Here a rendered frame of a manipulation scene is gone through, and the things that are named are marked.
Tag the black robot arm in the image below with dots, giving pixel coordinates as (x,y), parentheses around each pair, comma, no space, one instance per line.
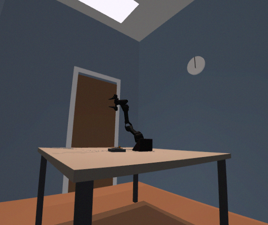
(137,135)

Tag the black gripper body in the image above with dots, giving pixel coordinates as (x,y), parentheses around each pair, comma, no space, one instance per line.
(117,102)

